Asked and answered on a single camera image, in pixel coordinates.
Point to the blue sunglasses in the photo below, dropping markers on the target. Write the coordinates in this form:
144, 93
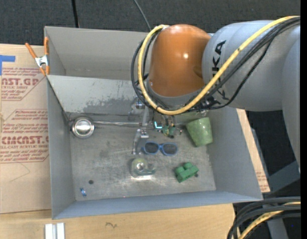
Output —
150, 148

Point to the brown cardboard board red print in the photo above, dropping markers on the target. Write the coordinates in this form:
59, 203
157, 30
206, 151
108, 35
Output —
24, 178

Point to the silver metal ladle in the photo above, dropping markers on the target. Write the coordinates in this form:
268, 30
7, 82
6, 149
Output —
83, 127

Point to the grey metal bin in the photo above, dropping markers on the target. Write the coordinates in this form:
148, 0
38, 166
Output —
111, 163

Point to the green toy block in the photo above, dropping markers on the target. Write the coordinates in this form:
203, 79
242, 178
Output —
185, 172

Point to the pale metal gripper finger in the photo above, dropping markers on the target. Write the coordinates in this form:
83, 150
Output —
134, 109
138, 141

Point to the small blue scrap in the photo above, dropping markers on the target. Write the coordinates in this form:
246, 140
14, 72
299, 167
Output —
83, 192

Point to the green cup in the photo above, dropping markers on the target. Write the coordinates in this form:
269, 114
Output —
200, 132

